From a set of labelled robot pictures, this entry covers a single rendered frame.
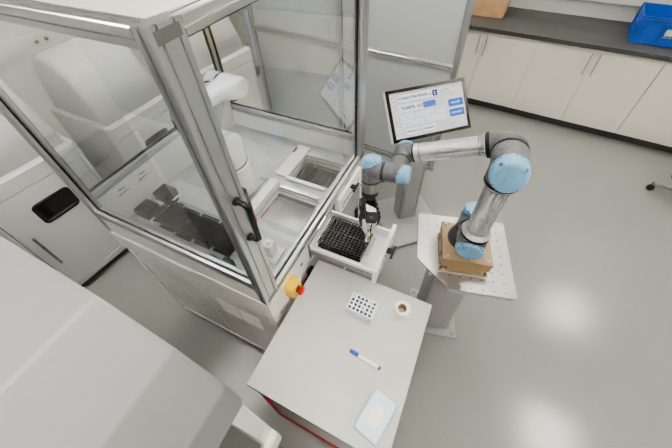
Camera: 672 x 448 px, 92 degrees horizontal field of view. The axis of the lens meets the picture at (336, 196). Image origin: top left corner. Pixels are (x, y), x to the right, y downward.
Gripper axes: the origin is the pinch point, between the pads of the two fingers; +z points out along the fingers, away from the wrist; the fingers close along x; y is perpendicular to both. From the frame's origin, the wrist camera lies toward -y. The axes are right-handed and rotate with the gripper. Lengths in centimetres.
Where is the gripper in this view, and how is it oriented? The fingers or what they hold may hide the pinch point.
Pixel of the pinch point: (368, 232)
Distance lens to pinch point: 143.6
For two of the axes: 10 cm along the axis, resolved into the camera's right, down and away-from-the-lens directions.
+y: -1.0, -4.9, 8.7
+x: -10.0, 0.5, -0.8
